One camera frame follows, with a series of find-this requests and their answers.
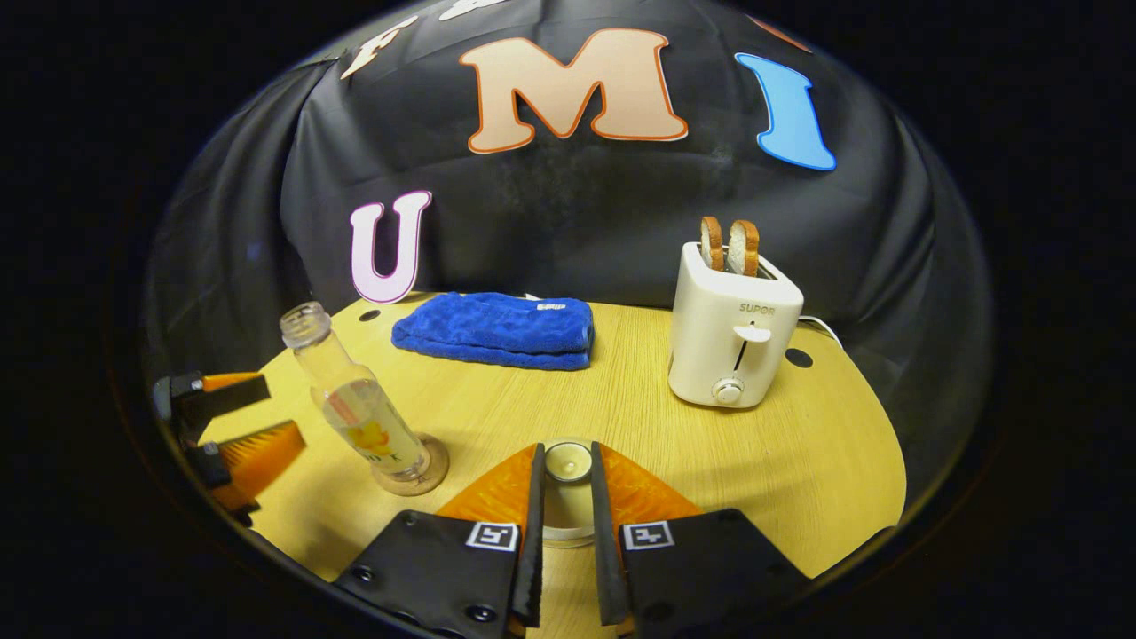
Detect white toaster power cord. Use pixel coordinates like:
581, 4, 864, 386
797, 315, 845, 350

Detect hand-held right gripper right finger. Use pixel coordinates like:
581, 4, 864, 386
588, 443, 812, 639

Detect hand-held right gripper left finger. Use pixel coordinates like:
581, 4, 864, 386
334, 443, 546, 639

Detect round transparent coaster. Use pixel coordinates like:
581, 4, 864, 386
372, 432, 451, 497

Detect white toaster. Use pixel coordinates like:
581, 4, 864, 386
667, 241, 805, 410

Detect black backdrop cloth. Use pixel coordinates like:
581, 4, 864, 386
142, 0, 995, 533

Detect blue folded towel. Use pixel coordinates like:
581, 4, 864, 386
391, 292, 595, 372

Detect clear water bottle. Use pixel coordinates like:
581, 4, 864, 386
280, 301, 434, 480

